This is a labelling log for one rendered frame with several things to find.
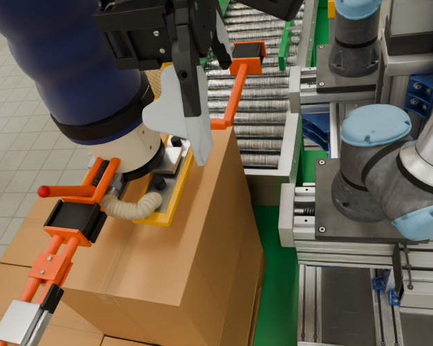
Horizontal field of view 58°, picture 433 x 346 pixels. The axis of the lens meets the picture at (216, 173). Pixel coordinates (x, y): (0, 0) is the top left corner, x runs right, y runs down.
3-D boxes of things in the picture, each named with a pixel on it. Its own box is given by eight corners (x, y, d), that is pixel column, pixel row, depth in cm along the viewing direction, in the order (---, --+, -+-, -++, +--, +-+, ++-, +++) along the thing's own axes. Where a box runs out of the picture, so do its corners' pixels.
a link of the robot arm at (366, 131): (381, 136, 84) (387, 86, 74) (419, 180, 75) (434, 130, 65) (328, 156, 84) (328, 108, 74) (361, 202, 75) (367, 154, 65)
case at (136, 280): (159, 191, 167) (124, 123, 138) (251, 198, 155) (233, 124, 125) (103, 333, 132) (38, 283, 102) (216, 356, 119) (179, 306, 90)
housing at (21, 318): (25, 307, 74) (11, 298, 71) (55, 313, 72) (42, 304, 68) (5, 346, 70) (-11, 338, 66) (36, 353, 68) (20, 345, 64)
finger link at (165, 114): (156, 165, 38) (145, 67, 36) (215, 165, 36) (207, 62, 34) (142, 174, 35) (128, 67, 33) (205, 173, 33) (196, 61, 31)
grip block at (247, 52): (236, 57, 112) (234, 41, 108) (267, 55, 109) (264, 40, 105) (230, 75, 107) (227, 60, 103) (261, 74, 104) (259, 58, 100)
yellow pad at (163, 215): (174, 125, 114) (169, 112, 111) (206, 125, 111) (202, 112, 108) (132, 224, 94) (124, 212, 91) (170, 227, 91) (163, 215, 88)
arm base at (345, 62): (379, 45, 120) (382, 15, 113) (383, 75, 111) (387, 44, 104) (328, 49, 124) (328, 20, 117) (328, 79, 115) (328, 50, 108)
